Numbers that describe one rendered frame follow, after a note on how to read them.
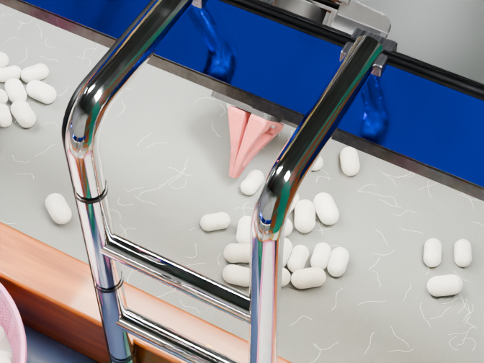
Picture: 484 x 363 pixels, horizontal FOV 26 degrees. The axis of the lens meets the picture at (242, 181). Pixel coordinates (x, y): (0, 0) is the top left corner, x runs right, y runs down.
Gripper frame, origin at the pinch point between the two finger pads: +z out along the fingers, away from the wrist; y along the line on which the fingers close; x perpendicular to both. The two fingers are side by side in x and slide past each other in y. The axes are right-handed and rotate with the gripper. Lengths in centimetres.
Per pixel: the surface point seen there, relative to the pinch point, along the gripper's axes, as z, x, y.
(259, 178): -0.1, 0.9, 2.6
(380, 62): -15.2, -32.9, 17.6
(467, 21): -37, 131, -3
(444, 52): -28, 124, -4
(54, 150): 5.9, -2.1, -20.3
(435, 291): 3.1, -1.6, 24.8
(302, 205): 0.6, -0.4, 8.5
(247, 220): 4.1, -3.1, 4.2
